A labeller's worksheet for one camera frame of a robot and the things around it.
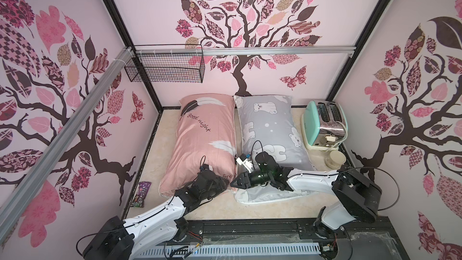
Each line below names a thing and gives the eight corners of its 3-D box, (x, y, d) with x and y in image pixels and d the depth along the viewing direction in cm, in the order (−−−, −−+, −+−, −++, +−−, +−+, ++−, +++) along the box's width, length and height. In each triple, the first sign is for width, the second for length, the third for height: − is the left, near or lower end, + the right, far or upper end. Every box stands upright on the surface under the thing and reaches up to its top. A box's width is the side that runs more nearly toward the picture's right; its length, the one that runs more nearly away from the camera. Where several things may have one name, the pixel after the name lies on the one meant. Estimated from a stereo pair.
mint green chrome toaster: (302, 148, 101) (312, 129, 87) (300, 117, 117) (309, 96, 103) (334, 154, 99) (351, 135, 85) (329, 121, 114) (342, 100, 100)
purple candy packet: (132, 207, 82) (130, 206, 80) (141, 183, 89) (139, 181, 88) (143, 207, 82) (141, 206, 80) (151, 183, 89) (149, 181, 88)
